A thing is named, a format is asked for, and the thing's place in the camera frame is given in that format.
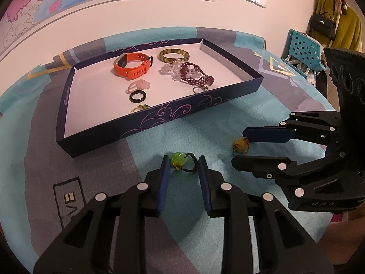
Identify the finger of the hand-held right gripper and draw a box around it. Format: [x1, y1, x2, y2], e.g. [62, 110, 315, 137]
[243, 111, 343, 149]
[232, 153, 347, 197]

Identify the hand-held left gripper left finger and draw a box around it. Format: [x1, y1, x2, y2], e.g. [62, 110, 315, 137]
[34, 156, 171, 274]

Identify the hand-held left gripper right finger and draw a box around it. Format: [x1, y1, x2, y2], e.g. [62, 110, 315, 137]
[199, 156, 334, 274]

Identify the green glass bead cord charm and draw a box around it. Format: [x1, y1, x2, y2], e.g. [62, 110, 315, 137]
[170, 152, 198, 173]

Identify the orange glass bead cord charm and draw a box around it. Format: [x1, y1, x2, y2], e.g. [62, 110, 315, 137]
[232, 137, 250, 155]

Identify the dark red beaded bracelet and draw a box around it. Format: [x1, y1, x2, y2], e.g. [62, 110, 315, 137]
[180, 62, 214, 87]

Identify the black ring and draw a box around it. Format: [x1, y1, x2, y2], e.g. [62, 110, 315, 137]
[129, 90, 148, 103]

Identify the pink flower ring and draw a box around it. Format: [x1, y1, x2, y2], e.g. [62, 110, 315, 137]
[126, 80, 151, 94]

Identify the navy cardboard box tray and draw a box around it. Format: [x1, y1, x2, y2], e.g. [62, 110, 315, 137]
[56, 38, 263, 158]

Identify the clear crystal bead bracelet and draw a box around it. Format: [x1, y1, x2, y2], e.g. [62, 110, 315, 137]
[159, 60, 186, 81]

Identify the person's right forearm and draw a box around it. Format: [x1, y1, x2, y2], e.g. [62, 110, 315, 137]
[316, 210, 365, 274]

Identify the blue perforated plastic chair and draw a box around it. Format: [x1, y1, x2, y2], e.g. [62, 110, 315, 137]
[281, 29, 327, 73]

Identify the orange smartwatch band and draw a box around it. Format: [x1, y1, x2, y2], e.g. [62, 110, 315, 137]
[113, 53, 153, 80]

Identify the yellow green coat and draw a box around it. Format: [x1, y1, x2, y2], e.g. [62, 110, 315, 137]
[315, 0, 362, 52]

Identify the black handbag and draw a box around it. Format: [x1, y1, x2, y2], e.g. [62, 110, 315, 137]
[309, 11, 336, 41]

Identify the amber green bangle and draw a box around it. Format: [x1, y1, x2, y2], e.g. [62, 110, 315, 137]
[159, 48, 190, 64]

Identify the white coat rack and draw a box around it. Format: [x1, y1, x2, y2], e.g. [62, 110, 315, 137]
[331, 0, 347, 47]

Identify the colourful wall map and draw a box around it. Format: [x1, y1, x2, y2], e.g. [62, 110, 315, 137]
[0, 0, 217, 60]

